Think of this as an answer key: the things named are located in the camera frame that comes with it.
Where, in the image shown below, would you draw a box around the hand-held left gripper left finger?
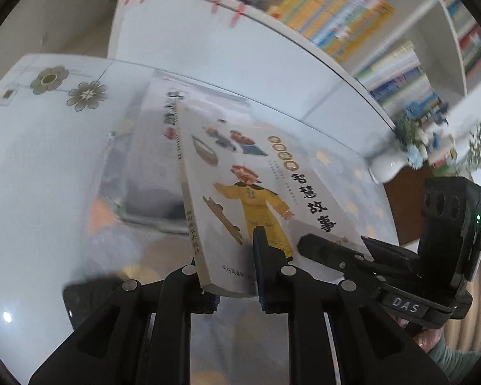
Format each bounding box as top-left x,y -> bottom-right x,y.
28,265 -> 218,385

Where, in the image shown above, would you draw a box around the person's right forearm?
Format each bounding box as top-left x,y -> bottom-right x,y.
423,323 -> 481,385

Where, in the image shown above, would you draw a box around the white book leaping monk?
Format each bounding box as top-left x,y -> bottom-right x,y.
124,70 -> 261,235

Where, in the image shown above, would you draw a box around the white ceramic vase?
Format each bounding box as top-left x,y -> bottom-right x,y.
369,153 -> 410,184

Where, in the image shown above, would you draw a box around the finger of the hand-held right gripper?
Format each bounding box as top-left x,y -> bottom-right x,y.
297,233 -> 370,286

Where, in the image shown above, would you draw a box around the row of thin shelf books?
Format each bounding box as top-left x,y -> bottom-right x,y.
441,0 -> 481,85

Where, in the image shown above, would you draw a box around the green leafy sprigs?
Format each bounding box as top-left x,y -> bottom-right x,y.
456,121 -> 481,178

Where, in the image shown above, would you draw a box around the person's right hand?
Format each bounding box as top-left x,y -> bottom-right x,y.
397,316 -> 442,354

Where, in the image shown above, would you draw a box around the white book yellow-robed figure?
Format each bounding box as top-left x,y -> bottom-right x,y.
172,98 -> 375,299

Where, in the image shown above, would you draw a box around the ginkgo pattern tablecloth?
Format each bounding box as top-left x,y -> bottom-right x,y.
88,140 -> 399,385

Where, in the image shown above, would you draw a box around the row of colourful shelf books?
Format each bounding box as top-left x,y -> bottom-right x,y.
265,0 -> 395,59

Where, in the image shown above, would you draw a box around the white bookshelf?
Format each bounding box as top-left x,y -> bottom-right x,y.
108,0 -> 481,129

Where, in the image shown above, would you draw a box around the row of blue-white shelf books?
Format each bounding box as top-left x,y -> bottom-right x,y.
355,40 -> 445,117

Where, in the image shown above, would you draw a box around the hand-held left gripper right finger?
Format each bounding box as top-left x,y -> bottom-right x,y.
253,227 -> 450,385

